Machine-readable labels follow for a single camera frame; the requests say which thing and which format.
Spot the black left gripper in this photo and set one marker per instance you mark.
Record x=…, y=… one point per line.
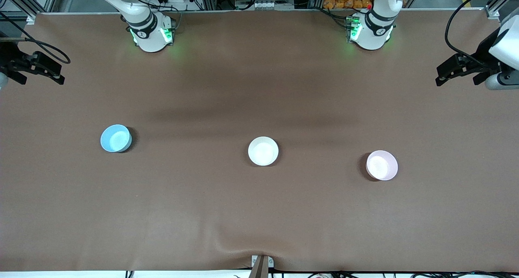
x=483, y=52

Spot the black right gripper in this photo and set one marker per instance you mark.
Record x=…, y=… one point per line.
x=9, y=59

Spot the blue bowl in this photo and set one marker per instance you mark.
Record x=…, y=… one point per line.
x=115, y=138

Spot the pink bowl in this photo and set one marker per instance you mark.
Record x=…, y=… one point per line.
x=382, y=165

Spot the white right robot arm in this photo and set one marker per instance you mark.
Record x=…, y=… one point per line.
x=148, y=31

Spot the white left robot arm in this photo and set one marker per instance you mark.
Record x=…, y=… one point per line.
x=375, y=31

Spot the white bowl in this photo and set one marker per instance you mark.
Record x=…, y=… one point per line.
x=263, y=150

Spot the small white power strip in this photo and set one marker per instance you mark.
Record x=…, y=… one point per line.
x=263, y=5

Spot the brown table mat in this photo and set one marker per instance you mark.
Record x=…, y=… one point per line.
x=259, y=213

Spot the aluminium frame profile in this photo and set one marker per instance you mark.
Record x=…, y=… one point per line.
x=32, y=0
x=500, y=4

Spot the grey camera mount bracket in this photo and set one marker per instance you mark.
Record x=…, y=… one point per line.
x=262, y=265

